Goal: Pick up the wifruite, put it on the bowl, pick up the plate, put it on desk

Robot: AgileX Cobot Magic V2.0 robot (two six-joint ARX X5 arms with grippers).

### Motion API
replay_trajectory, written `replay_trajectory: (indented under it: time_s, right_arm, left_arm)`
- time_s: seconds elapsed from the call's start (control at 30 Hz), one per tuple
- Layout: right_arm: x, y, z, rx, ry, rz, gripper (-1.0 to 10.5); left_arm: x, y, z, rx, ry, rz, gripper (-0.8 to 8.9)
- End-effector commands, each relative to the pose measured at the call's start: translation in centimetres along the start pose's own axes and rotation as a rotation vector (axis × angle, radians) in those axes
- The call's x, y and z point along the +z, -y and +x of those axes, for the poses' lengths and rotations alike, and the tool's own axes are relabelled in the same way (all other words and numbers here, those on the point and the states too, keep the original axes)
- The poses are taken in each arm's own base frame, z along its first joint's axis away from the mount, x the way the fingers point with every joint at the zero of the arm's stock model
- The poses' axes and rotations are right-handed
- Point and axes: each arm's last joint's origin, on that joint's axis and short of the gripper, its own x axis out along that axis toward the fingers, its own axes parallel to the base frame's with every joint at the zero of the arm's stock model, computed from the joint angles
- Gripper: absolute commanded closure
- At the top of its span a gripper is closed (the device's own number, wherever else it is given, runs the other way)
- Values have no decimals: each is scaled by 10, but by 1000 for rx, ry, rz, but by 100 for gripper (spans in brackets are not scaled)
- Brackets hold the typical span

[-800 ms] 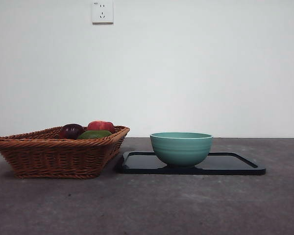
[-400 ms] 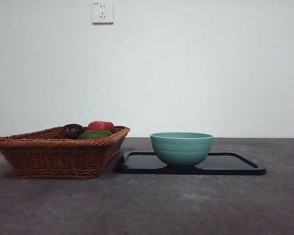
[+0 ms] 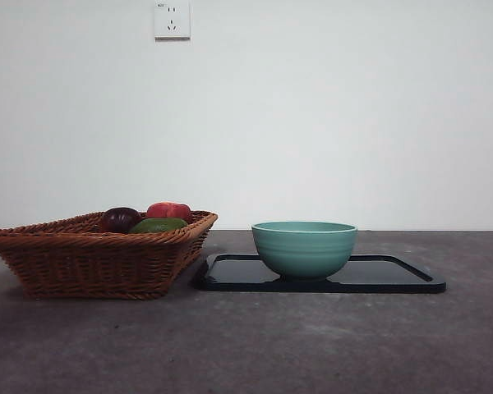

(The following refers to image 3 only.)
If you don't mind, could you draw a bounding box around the green avocado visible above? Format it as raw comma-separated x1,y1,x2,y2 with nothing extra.
127,217,189,235

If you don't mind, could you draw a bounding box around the dark red plum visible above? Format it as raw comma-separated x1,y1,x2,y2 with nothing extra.
99,207,143,234

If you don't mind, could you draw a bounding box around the white wall socket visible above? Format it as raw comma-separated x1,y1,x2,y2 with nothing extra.
154,0,191,41

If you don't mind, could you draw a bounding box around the brown wicker basket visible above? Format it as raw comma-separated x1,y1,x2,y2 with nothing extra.
0,209,219,300

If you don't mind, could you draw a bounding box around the black rectangular tray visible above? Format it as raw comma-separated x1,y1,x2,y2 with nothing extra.
193,253,448,294

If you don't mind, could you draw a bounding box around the teal ceramic bowl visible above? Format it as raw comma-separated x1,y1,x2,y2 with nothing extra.
251,220,359,283

